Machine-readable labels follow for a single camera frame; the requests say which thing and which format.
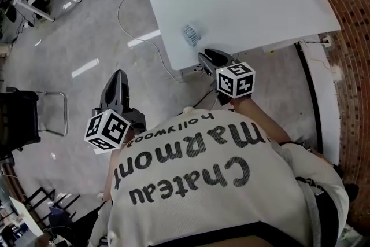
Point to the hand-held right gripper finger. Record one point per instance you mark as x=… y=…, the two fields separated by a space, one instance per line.
x=227 y=57
x=203 y=60

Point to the white desk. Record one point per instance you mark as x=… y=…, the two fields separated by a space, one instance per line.
x=231 y=3

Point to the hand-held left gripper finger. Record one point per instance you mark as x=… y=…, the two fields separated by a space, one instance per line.
x=105 y=95
x=125 y=92

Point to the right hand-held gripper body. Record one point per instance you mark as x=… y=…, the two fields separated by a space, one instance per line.
x=234 y=81

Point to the cream printed sweater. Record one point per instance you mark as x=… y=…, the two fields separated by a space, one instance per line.
x=202 y=205

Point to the white wall socket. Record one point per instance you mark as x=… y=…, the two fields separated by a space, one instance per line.
x=327 y=41

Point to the person's left forearm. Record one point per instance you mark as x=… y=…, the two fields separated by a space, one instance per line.
x=110 y=176

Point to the black metal rack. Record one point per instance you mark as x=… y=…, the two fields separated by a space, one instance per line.
x=40 y=192

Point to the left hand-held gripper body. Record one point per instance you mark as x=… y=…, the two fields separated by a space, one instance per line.
x=107 y=130

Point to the black wrist band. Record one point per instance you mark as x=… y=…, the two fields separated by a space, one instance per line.
x=290 y=142

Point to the person's right forearm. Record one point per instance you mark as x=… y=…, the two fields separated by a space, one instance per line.
x=254 y=115

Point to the black chair with metal frame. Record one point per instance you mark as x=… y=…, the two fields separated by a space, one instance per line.
x=17 y=118

